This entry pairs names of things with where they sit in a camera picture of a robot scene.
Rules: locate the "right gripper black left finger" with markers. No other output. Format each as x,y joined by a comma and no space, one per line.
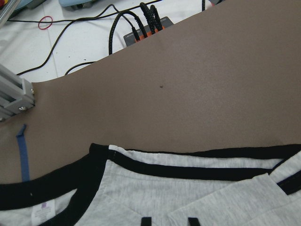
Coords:
146,221

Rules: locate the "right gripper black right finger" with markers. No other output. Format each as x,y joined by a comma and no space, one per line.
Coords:
193,222

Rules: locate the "white grey cartoon t-shirt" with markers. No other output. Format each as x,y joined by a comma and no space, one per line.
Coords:
112,186

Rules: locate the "orange grey usb hub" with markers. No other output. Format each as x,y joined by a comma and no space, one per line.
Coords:
130,38

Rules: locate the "red rubber band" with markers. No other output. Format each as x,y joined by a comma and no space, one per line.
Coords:
45,22

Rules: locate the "aluminium frame post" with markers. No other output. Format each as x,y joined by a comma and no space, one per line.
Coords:
16,94

